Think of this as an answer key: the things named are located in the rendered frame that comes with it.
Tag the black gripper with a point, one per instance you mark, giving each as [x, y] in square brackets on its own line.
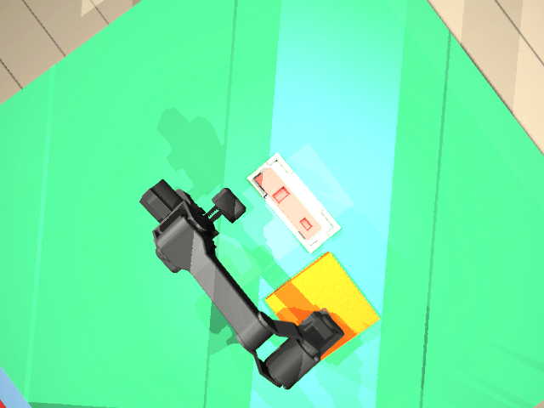
[227, 205]

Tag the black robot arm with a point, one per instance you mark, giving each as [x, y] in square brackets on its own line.
[184, 239]

